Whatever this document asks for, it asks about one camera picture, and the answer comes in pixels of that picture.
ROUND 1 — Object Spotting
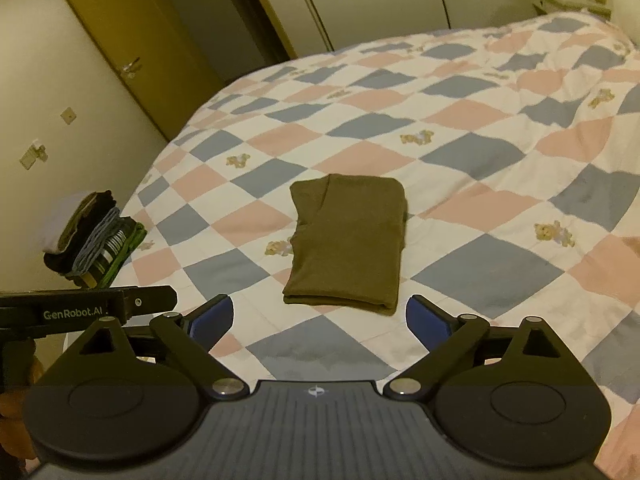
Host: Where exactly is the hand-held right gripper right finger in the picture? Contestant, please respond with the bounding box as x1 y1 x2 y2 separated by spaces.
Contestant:
384 294 566 402

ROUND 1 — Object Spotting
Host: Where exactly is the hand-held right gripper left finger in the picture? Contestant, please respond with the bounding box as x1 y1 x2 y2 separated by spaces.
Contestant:
75 294 250 402

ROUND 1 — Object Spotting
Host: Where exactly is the olive green sweater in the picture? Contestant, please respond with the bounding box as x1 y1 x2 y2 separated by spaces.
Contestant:
282 174 410 317

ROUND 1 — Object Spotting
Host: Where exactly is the stack of folded clothes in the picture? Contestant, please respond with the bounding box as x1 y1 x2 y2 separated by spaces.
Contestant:
41 190 148 289

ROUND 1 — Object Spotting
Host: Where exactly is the person's left hand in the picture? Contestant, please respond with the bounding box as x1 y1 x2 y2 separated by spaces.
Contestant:
0 355 43 463

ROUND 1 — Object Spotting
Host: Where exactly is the pink blue checkered blanket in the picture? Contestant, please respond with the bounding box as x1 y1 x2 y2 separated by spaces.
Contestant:
117 10 640 480

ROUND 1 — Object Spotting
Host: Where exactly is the wooden door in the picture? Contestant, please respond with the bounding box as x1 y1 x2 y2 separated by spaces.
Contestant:
52 0 223 142

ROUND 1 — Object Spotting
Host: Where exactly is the grey door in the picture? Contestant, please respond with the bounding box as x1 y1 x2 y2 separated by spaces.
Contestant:
167 0 286 73

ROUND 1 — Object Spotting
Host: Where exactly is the white pillow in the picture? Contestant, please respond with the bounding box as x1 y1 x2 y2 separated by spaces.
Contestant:
612 0 640 45

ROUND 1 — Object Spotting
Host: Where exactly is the wall socket plate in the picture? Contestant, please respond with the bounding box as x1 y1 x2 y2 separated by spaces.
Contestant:
19 143 49 171

